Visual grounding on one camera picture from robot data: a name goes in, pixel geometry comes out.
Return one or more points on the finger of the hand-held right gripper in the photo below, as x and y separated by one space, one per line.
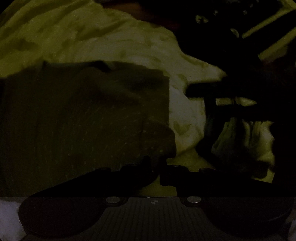
208 89
209 125

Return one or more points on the dark dotted pants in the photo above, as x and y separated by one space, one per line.
81 120

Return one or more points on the leaf print blanket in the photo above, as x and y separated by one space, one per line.
92 34

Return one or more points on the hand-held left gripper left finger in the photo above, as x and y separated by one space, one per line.
145 171

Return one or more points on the light slatted frame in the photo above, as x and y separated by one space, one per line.
272 20

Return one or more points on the light cloth with dark trim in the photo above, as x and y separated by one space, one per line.
245 143

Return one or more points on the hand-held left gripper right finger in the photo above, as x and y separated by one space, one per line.
168 176

